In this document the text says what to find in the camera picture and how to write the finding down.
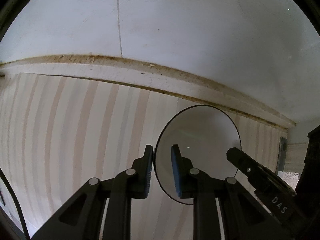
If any white bowl black rim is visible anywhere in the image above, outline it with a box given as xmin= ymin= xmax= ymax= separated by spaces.
xmin=153 ymin=105 xmax=241 ymax=205

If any grey phone on counter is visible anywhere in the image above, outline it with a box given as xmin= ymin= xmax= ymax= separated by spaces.
xmin=276 ymin=137 xmax=287 ymax=174

